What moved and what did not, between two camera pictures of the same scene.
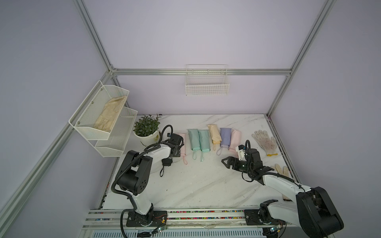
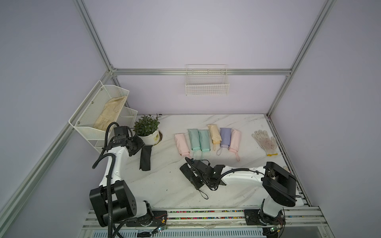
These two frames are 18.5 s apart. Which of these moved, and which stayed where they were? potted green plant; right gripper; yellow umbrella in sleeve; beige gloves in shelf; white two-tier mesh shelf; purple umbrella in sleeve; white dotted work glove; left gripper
Moved: left gripper; right gripper
Stayed: white two-tier mesh shelf; purple umbrella in sleeve; potted green plant; beige gloves in shelf; yellow umbrella in sleeve; white dotted work glove
